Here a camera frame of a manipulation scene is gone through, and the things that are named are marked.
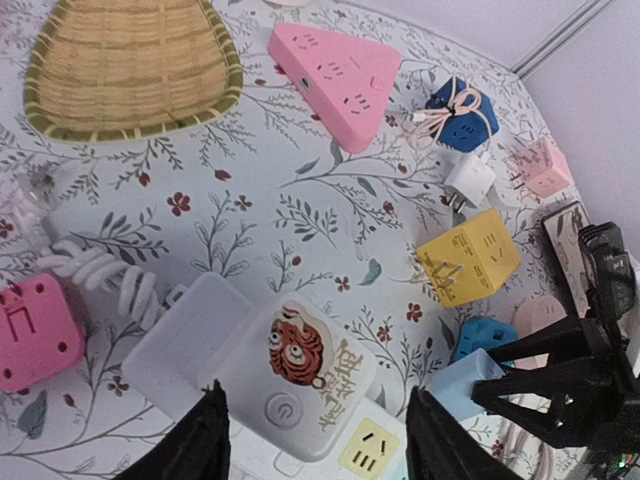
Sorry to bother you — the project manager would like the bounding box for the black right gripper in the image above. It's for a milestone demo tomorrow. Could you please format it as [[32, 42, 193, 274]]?
[[471, 222, 639, 479]]

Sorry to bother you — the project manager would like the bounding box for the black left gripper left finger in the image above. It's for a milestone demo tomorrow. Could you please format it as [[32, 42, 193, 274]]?
[[115, 381, 231, 480]]

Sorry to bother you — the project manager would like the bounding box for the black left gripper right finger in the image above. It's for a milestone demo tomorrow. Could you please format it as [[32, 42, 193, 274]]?
[[405, 387, 520, 480]]

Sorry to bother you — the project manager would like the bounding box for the light blue plug adapter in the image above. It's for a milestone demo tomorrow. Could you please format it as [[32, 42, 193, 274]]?
[[427, 349, 505, 422]]

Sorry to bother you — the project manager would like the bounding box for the round pink power socket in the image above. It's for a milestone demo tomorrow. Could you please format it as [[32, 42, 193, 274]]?
[[511, 295, 566, 370]]

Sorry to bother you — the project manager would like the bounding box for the white power strip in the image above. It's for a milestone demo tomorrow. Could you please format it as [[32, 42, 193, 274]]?
[[122, 273, 406, 479]]

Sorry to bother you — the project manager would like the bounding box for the cyan square plug adapter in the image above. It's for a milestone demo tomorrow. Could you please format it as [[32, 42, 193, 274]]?
[[453, 316, 519, 362]]

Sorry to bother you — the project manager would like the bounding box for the white tiger cube socket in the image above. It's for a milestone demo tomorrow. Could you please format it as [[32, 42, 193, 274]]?
[[197, 292, 376, 462]]

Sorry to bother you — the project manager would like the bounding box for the yellow cube socket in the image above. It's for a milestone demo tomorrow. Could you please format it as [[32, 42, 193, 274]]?
[[416, 208, 521, 308]]

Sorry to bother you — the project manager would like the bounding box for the pink plug adapter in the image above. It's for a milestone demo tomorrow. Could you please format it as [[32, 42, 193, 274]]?
[[1, 273, 85, 393]]

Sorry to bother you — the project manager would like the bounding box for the dark blue cube socket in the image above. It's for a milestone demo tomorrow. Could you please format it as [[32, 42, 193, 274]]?
[[425, 76, 500, 153]]

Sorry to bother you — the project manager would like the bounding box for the pink triangular power socket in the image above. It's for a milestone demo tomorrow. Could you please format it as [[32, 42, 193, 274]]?
[[268, 23, 402, 154]]

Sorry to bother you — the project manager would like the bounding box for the small pink cube socket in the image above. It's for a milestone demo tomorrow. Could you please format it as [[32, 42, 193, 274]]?
[[510, 137, 574, 198]]

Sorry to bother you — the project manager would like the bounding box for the floral square plate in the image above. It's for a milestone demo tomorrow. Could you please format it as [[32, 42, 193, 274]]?
[[541, 200, 590, 310]]

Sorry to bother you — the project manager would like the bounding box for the white charger left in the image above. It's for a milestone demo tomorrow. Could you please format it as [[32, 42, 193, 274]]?
[[444, 151, 496, 213]]

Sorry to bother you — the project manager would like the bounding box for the woven bamboo tray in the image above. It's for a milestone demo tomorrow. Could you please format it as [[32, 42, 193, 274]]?
[[23, 1, 243, 143]]

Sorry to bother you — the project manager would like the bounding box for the cream ceramic mug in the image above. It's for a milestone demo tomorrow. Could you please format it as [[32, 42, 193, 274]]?
[[265, 0, 311, 8]]

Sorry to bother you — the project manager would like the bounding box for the white coiled strip cord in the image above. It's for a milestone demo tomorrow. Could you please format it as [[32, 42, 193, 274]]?
[[14, 164, 189, 326]]

